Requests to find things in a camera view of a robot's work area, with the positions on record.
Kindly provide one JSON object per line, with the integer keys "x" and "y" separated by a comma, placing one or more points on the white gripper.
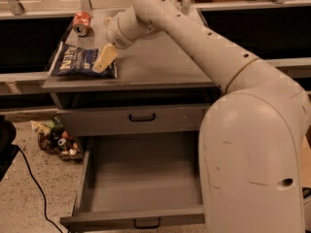
{"x": 114, "y": 33}

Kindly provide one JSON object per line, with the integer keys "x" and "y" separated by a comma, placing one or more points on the blue chip bag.
{"x": 72, "y": 61}

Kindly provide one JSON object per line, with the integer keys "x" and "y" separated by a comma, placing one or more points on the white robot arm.
{"x": 250, "y": 139}

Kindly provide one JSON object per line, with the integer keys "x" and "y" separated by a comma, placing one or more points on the grey drawer cabinet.
{"x": 153, "y": 72}

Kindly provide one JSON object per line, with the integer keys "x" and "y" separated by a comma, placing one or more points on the closed grey upper drawer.
{"x": 133, "y": 120}

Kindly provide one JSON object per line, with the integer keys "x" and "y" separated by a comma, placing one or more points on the open grey lower drawer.
{"x": 140, "y": 181}

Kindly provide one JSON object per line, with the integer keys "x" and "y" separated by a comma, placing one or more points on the orange soda can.
{"x": 81, "y": 23}

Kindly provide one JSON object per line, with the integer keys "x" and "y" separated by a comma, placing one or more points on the pile of snack bags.
{"x": 54, "y": 139}

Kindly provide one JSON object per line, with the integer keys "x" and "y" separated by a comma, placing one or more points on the black device at left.
{"x": 8, "y": 150}

